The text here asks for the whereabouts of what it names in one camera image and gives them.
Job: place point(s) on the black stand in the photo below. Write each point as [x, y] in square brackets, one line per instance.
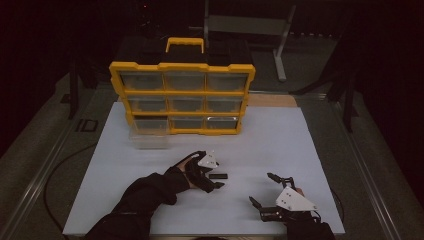
[348, 100]
[73, 90]

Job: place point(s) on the person's right hand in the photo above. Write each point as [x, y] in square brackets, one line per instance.
[300, 192]

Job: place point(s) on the grid of clear drawers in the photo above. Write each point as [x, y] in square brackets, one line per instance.
[185, 81]

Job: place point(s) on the person's left hand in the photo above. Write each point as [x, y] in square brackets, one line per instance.
[185, 170]

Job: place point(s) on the small black rectangular block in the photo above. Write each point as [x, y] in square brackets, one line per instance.
[221, 176]

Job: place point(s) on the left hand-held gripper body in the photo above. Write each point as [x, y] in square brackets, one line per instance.
[200, 170]

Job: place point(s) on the aluminium floor rail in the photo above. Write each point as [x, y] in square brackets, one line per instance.
[363, 166]
[43, 170]

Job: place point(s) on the yellow black organizer cabinet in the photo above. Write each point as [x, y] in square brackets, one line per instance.
[183, 93]

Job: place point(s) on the wooden board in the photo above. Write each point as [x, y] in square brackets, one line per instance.
[271, 100]

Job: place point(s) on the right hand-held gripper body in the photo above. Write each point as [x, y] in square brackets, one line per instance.
[293, 200]

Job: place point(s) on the clear plastic drawer bin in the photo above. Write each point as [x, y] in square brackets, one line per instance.
[150, 135]

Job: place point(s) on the grey metal stand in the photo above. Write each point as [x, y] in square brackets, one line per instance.
[246, 25]

